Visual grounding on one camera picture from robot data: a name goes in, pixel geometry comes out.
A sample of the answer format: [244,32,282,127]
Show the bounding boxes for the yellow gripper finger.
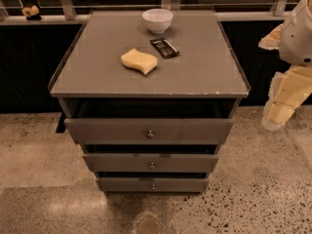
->
[258,24,283,51]
[261,65,312,131]

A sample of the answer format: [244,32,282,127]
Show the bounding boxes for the grey top drawer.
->
[64,118,233,145]

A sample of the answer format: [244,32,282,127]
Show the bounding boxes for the grey drawer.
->
[83,153,218,173]
[64,118,233,145]
[97,177,209,193]

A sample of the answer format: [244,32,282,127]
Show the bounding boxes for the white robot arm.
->
[258,0,312,131]

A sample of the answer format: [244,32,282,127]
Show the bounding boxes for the grey drawer cabinet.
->
[50,11,250,180]

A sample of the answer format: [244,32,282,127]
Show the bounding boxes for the grey bottom drawer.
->
[97,177,209,193]

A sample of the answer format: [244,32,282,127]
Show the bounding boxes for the grey middle drawer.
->
[83,153,218,173]

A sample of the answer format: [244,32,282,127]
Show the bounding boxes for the black snack bar wrapper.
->
[150,38,179,59]

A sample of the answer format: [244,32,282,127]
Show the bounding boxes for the white ceramic bowl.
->
[142,9,174,34]

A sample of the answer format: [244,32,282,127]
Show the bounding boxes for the yellow sponge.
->
[121,49,158,75]

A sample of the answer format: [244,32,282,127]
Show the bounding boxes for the metal window railing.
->
[0,0,312,26]

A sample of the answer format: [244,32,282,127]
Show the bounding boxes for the yellow object on ledge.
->
[21,5,41,20]

